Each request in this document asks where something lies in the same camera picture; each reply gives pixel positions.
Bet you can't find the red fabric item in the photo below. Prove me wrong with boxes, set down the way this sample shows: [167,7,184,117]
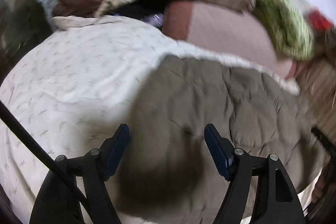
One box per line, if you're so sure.
[307,10,334,32]

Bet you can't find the striped brown bolster quilt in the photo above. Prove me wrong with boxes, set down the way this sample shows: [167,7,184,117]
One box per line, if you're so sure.
[295,59,335,142]

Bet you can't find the olive hooded puffer jacket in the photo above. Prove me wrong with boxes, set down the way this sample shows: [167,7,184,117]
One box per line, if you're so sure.
[116,55,325,223]

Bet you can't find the cream floral cloth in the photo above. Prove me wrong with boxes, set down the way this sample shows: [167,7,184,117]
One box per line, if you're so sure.
[94,0,136,18]

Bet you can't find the black cable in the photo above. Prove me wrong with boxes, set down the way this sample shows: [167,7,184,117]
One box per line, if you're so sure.
[0,101,91,210]

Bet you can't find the green white patterned blanket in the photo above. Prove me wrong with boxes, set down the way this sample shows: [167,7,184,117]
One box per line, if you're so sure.
[252,0,314,61]

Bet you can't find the wooden glass-door cabinet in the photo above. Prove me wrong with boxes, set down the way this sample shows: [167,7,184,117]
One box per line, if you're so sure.
[1,0,54,79]

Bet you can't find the white leaf-print quilt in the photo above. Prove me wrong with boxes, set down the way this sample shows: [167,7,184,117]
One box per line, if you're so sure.
[1,16,298,223]

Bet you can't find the pink quilted pillow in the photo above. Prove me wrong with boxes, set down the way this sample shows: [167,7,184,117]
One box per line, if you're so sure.
[162,1,297,80]

